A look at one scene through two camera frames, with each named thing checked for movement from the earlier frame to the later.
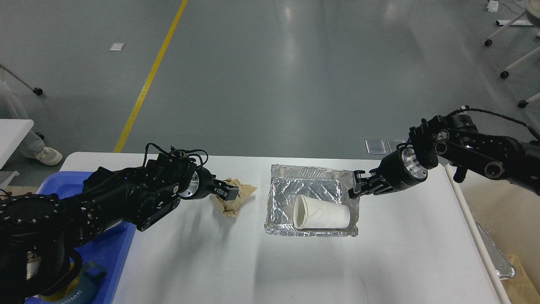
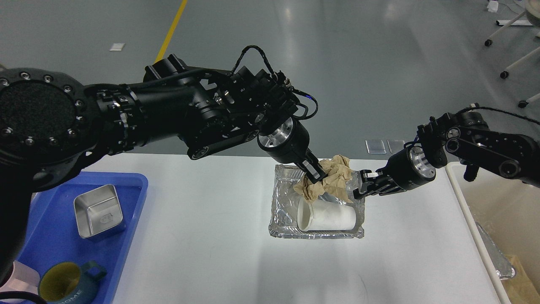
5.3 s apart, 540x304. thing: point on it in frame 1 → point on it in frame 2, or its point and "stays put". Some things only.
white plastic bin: [509, 212] stays put
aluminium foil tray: [321, 184] stays put
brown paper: [229, 207] → [335, 183]
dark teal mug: [82, 289] stays put
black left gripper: [200, 185] → [288, 142]
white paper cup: [309, 213] stays put
